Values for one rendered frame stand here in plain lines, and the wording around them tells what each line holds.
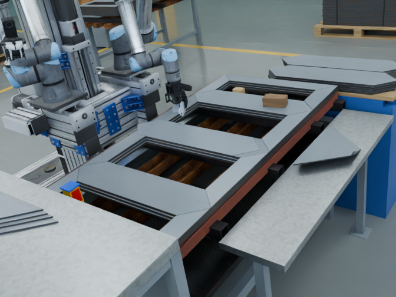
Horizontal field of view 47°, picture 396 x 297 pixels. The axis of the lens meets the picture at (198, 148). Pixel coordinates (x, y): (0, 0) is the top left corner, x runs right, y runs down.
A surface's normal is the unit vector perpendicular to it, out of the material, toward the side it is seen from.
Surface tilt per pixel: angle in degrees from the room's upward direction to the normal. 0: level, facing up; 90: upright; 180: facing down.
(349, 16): 90
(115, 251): 0
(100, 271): 0
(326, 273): 0
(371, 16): 90
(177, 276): 90
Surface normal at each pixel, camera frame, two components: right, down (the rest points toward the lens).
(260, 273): -0.58, 0.46
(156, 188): -0.15, -0.87
